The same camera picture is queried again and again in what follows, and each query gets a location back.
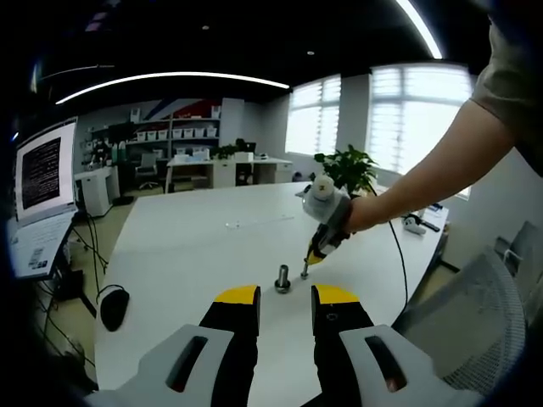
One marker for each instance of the ceiling light strip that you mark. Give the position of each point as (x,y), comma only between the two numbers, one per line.
(420,27)
(178,76)

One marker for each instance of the black laptop stand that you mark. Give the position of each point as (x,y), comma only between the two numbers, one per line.
(85,299)

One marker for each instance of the white swivel chair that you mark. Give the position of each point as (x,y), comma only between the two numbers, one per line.
(147,167)

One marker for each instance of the grey mesh office chair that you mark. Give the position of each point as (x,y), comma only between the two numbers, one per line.
(479,305)

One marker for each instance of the large metal threaded stud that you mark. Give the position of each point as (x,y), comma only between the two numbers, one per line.
(282,273)

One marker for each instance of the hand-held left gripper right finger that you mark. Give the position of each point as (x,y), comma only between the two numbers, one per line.
(339,322)

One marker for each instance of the wide window with blinds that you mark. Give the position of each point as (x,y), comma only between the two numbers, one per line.
(420,110)

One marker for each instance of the small green plant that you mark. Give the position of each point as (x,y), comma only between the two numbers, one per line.
(225,152)

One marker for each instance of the black remote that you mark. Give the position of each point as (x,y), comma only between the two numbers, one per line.
(430,225)

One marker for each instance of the narrow window with blinds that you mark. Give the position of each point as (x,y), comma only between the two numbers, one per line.
(314,118)

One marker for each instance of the shelf with white bins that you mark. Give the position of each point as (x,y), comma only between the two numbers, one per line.
(178,133)

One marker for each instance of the potted green plant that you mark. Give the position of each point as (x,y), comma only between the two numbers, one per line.
(356,169)

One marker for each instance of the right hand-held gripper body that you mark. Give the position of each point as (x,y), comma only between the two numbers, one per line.
(328,203)

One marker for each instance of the white cabinet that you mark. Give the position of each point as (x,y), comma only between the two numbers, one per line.
(95,191)

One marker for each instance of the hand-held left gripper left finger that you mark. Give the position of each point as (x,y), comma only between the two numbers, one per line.
(233,322)

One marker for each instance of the black computer mouse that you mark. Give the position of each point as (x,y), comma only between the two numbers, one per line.
(114,309)

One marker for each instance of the white office desk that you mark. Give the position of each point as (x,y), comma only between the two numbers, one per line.
(220,174)

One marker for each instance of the blue white device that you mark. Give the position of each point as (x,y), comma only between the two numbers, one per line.
(434,207)

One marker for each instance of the open white laptop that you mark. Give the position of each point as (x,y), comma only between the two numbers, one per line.
(42,169)

